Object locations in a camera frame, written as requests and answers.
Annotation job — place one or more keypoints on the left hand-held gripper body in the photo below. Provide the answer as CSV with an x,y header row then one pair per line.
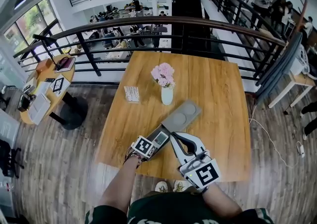
x,y
143,146

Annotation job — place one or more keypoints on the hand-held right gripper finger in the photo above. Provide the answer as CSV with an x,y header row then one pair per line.
x,y
181,157
199,145

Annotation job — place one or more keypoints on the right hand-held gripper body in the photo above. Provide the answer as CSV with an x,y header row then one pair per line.
x,y
204,174

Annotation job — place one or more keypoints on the grey sliding drawer box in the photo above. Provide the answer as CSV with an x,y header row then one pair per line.
x,y
183,116

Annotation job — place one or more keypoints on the person's right forearm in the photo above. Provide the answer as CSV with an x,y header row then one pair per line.
x,y
221,202

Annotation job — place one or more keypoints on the person's left forearm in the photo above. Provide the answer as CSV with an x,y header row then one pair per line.
x,y
116,185

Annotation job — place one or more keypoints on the large white box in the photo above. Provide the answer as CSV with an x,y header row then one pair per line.
x,y
39,109

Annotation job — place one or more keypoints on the white perforated box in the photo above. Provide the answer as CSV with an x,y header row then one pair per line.
x,y
296,69

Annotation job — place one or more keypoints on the small black box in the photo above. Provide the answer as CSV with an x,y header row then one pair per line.
x,y
22,105

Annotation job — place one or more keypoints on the person's right shoe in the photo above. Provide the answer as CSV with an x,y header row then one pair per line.
x,y
180,186

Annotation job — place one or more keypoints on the person's shoe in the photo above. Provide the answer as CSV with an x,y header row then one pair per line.
x,y
162,186
180,186

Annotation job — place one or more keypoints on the person's left shoe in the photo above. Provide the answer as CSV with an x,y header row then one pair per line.
x,y
162,186

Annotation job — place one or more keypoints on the person's dark green shirt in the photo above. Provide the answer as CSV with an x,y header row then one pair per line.
x,y
173,211

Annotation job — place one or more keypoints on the white printed card pack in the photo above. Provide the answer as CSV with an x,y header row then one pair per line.
x,y
131,94

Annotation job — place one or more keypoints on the white ceramic vase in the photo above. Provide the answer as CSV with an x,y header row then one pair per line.
x,y
167,96

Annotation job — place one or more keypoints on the pink flower bouquet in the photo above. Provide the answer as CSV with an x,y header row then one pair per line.
x,y
163,73

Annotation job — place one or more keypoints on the white power adapter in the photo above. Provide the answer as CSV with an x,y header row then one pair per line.
x,y
300,149

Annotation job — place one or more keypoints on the maroon book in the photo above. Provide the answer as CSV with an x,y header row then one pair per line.
x,y
68,67

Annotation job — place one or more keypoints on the grey hanging coat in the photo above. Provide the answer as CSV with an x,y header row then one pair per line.
x,y
280,69

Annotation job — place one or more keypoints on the group of people at desks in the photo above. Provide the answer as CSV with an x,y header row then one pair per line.
x,y
119,34

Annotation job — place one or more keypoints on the black phone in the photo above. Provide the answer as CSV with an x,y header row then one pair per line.
x,y
49,80

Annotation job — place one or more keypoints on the white-legged wooden side table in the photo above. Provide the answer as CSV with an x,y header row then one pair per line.
x,y
302,80

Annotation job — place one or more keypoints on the round wooden side table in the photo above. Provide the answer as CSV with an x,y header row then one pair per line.
x,y
24,119

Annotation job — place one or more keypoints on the black curved balcony railing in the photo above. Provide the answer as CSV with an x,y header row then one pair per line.
x,y
148,20

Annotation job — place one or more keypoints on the small white device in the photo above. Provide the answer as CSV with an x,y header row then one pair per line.
x,y
28,89

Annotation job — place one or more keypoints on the black round device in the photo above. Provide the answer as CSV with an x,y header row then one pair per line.
x,y
312,73

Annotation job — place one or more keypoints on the white panel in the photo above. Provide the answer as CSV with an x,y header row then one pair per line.
x,y
8,126

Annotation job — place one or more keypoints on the black office chair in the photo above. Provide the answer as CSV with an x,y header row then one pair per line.
x,y
7,158

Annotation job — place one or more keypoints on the black walkway railing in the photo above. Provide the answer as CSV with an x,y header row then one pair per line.
x,y
235,3

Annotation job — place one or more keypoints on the black desk lamp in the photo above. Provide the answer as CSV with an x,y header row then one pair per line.
x,y
43,38

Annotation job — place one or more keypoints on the large window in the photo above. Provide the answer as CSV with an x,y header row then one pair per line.
x,y
32,19

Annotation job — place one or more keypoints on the black pendant lamp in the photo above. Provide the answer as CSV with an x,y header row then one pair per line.
x,y
19,3

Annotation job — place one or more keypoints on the white box with black frame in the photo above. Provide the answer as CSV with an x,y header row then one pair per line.
x,y
65,83

